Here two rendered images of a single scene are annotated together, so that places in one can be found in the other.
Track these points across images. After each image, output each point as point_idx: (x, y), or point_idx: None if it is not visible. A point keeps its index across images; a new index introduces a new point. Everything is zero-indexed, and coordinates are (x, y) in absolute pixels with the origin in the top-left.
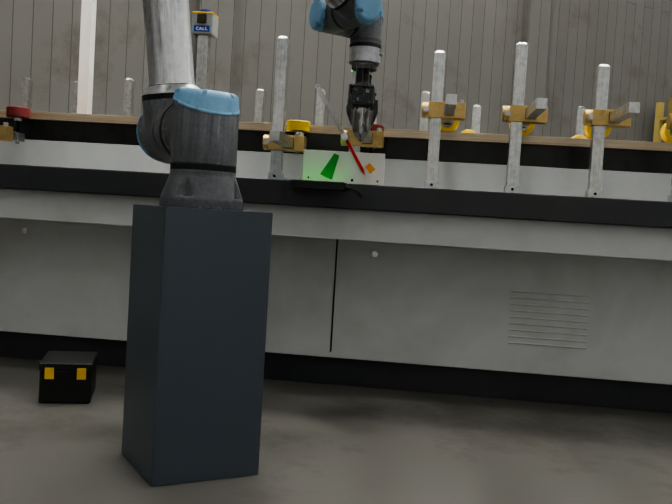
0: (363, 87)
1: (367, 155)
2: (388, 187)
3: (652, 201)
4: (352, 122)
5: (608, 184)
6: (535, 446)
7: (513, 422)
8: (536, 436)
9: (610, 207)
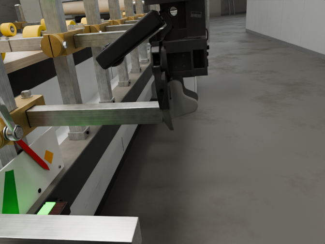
0: (207, 40)
1: (40, 141)
2: (74, 164)
3: (140, 76)
4: (169, 105)
5: (86, 71)
6: (208, 238)
7: (154, 243)
8: (184, 235)
9: (136, 88)
